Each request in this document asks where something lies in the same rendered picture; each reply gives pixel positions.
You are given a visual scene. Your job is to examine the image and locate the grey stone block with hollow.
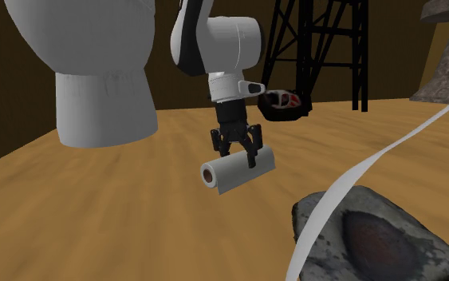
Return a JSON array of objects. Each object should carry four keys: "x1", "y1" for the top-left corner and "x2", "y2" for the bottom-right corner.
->
[{"x1": 290, "y1": 184, "x2": 449, "y2": 281}]

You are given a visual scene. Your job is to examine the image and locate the red and white object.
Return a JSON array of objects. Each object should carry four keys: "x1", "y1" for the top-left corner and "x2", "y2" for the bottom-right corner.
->
[{"x1": 266, "y1": 89, "x2": 301, "y2": 109}]

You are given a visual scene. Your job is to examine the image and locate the white paper roll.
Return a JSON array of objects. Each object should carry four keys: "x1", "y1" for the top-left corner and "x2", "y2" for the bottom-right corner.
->
[{"x1": 199, "y1": 144, "x2": 277, "y2": 196}]

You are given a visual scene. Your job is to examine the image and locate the black lattice tower frame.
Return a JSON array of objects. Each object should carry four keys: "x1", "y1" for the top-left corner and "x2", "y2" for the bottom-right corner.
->
[{"x1": 261, "y1": 0, "x2": 369, "y2": 113}]

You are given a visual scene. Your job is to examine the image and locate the white toilet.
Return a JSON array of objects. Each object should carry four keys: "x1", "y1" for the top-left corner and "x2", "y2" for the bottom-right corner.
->
[{"x1": 4, "y1": 0, "x2": 160, "y2": 149}]

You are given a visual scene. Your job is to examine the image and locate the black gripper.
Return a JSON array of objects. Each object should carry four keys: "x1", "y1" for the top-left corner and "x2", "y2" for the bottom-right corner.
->
[{"x1": 209, "y1": 97, "x2": 264, "y2": 169}]

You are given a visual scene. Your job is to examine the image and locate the white curved strip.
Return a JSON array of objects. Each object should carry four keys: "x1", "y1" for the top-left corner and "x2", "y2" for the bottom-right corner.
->
[{"x1": 285, "y1": 83, "x2": 449, "y2": 281}]

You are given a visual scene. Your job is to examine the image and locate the black basket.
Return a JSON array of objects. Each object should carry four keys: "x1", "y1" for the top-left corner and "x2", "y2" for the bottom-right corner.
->
[{"x1": 256, "y1": 89, "x2": 313, "y2": 123}]

